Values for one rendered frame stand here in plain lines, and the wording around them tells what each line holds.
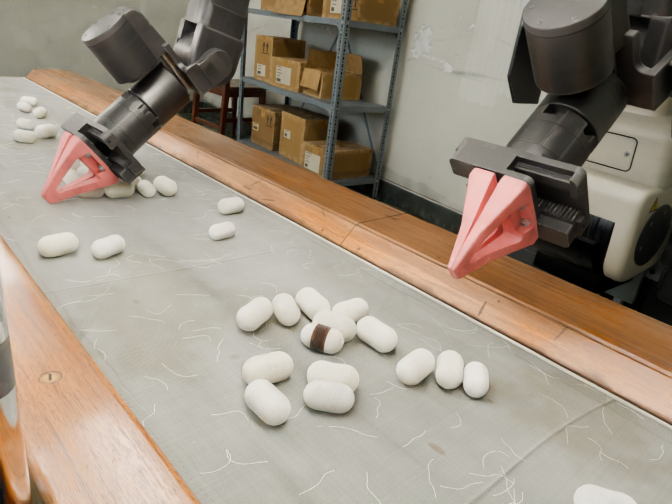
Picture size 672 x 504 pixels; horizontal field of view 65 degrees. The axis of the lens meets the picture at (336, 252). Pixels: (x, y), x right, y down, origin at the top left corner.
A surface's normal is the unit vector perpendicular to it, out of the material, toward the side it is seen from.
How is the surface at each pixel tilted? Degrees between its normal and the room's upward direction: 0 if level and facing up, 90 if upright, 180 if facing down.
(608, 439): 0
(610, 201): 98
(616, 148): 98
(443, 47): 90
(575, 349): 45
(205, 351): 0
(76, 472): 0
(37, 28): 90
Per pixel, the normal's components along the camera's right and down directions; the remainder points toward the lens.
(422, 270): -0.43, -0.51
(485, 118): -0.79, 0.15
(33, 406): 0.12, -0.91
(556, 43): -0.38, 0.81
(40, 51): 0.59, 0.38
